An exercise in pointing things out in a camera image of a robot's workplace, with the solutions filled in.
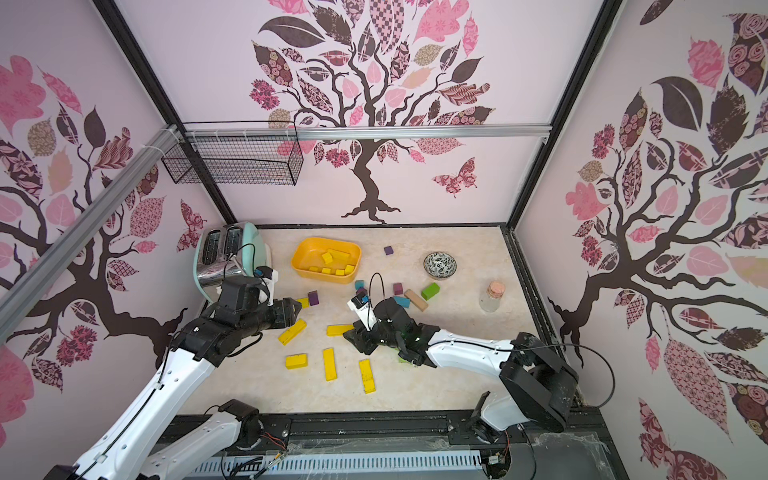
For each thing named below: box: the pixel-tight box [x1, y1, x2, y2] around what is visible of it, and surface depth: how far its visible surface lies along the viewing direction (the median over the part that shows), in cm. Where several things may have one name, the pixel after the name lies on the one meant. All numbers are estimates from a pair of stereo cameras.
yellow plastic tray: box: [292, 237, 362, 284], surface depth 109 cm
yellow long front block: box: [359, 359, 377, 394], surface depth 84 cm
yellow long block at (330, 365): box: [323, 348, 338, 381], surface depth 87 cm
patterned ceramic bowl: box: [423, 251, 458, 280], surface depth 108 cm
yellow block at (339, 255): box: [328, 248, 351, 262], surface depth 110 cm
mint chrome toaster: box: [194, 222, 265, 303], surface depth 91 cm
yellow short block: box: [285, 354, 309, 370], surface depth 86 cm
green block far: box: [421, 282, 441, 301], surface depth 102 cm
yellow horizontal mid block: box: [326, 324, 355, 336], surface depth 93 cm
